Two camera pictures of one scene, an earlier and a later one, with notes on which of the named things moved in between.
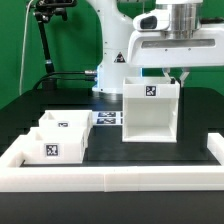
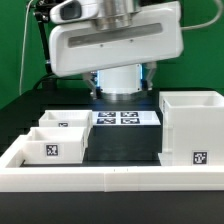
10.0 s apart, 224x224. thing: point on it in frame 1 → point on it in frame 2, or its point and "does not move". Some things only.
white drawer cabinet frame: (150, 109) → (191, 128)
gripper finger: (185, 72) → (149, 78)
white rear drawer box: (68, 119) does not move
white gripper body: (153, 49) → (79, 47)
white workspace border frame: (160, 178) does not move
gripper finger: (165, 72) → (87, 77)
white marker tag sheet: (107, 118) does not move
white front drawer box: (55, 145) does not move
